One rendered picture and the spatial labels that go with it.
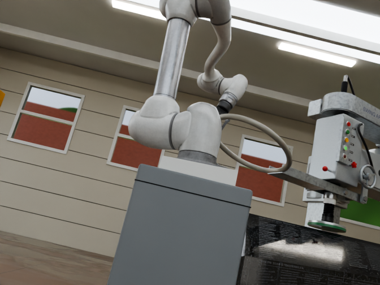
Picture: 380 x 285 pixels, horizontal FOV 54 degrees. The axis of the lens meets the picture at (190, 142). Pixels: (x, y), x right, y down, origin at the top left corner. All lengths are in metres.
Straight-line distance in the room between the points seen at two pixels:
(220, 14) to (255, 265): 1.21
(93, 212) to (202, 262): 7.29
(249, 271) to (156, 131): 0.88
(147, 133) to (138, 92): 7.49
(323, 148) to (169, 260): 1.49
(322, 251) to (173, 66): 1.26
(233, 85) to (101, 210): 6.66
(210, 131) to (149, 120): 0.26
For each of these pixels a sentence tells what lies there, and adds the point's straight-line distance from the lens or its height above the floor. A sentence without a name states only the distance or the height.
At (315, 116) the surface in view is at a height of 1.93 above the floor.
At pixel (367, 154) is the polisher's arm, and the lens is 2.61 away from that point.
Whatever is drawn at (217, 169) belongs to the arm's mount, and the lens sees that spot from 1.35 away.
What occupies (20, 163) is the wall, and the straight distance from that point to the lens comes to 9.03.
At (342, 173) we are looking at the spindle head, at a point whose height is 1.18.
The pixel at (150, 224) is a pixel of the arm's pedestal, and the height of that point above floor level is 0.61.
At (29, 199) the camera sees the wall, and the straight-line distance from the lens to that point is 8.83.
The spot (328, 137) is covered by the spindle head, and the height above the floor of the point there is 1.40.
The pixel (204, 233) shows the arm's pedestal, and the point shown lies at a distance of 1.26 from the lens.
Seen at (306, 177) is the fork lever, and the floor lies 1.09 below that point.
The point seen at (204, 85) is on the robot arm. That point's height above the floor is 1.45.
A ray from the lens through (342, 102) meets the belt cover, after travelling 2.53.
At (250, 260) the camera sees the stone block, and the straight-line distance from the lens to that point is 1.98.
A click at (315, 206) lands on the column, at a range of 3.33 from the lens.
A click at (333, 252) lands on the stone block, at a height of 0.71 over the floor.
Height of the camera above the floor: 0.57
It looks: 15 degrees up
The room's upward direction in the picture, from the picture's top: 13 degrees clockwise
